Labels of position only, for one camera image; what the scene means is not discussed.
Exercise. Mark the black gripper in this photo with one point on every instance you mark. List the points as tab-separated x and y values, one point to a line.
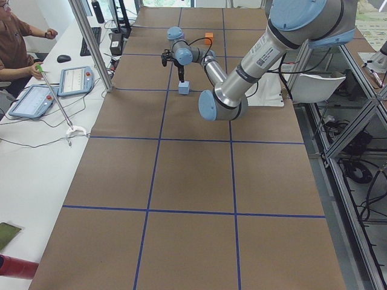
179	67

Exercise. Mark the light blue foam block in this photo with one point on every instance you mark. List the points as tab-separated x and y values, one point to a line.
184	87

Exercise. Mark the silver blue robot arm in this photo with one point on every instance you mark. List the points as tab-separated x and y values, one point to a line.
290	24

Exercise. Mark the orange foam block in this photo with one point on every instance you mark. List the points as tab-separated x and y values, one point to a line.
208	38

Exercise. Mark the black monitor stand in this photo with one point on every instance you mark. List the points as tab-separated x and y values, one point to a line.
120	18

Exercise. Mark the black power adapter box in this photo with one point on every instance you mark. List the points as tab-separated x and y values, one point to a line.
116	45

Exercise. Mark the far blue teach pendant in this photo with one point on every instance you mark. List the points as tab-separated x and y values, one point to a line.
74	81

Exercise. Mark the blue teach pendant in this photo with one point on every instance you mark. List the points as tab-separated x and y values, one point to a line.
74	81
33	103

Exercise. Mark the black water bottle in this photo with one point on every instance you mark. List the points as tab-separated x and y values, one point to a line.
98	11

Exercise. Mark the black computer mouse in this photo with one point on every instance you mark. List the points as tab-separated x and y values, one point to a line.
63	58

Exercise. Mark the white plastic chair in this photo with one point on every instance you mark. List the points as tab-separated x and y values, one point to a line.
314	88

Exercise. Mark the near blue teach pendant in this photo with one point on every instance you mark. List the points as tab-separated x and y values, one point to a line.
33	103

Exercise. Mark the person in brown shirt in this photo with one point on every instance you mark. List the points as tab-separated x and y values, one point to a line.
17	66

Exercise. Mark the green cloth pouch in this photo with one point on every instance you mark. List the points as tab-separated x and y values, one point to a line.
8	232

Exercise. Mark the red cylinder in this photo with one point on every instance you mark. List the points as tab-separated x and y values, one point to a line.
18	268

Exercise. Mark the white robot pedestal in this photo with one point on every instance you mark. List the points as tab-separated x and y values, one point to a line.
269	96

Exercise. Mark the grey aluminium frame post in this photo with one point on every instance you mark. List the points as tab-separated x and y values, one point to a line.
93	47

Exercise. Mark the green handled reacher grabber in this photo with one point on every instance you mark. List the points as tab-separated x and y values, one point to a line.
72	129

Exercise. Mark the aluminium side frame rack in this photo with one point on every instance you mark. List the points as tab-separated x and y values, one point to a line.
352	131

